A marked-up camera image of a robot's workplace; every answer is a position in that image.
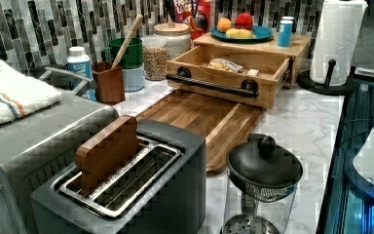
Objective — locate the wooden drawer with black handle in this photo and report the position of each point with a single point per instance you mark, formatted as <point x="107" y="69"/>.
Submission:
<point x="189" y="72"/>

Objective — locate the wooden drawer cabinet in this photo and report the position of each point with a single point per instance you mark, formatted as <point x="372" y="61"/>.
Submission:
<point x="265" y="55"/>

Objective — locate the wooden cutting board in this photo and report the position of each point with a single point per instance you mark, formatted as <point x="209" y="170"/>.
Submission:
<point x="223" y="123"/>

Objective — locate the plastic snack bag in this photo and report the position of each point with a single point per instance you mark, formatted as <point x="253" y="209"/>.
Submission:
<point x="224" y="64"/>

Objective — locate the black two-slot toaster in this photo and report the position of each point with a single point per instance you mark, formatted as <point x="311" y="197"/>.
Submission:
<point x="161" y="190"/>

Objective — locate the glass jar of grains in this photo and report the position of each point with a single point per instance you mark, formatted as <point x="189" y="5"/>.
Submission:
<point x="155" y="56"/>

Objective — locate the green mug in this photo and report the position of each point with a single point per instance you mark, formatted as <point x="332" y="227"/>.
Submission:
<point x="132" y="57"/>

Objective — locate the brown wooden utensil holder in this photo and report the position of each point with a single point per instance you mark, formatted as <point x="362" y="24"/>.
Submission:
<point x="110" y="84"/>

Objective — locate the yellow toy banana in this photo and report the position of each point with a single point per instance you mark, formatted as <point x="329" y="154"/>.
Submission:
<point x="239" y="33"/>

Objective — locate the glass french press black lid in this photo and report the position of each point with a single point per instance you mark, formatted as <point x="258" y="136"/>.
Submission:
<point x="262" y="183"/>

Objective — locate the wooden toast slice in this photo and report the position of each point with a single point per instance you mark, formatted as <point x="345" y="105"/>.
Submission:
<point x="106" y="152"/>

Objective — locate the orange toy fruit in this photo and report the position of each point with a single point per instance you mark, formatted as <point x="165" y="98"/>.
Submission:
<point x="223" y="24"/>

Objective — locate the red Froot Loops box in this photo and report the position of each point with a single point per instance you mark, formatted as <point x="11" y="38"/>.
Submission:
<point x="196" y="14"/>

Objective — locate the red toy apple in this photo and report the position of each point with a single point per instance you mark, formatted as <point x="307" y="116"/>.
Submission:
<point x="244" y="21"/>

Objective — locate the teal plate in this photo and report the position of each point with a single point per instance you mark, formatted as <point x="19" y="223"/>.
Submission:
<point x="259" y="33"/>

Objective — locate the black paper towel holder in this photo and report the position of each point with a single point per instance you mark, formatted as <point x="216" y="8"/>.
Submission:
<point x="304" y="81"/>

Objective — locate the white blue bottle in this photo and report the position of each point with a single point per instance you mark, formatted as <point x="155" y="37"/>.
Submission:
<point x="79" y="62"/>

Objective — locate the paper towel roll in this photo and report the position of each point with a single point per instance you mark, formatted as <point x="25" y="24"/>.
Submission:
<point x="339" y="26"/>

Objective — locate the silver toaster oven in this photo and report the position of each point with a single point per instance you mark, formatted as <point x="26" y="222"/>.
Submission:
<point x="35" y="148"/>

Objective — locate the white striped towel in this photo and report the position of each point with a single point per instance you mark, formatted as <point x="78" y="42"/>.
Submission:
<point x="22" y="95"/>

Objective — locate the wooden utensil handle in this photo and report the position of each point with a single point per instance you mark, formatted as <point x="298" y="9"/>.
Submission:
<point x="134" y="27"/>

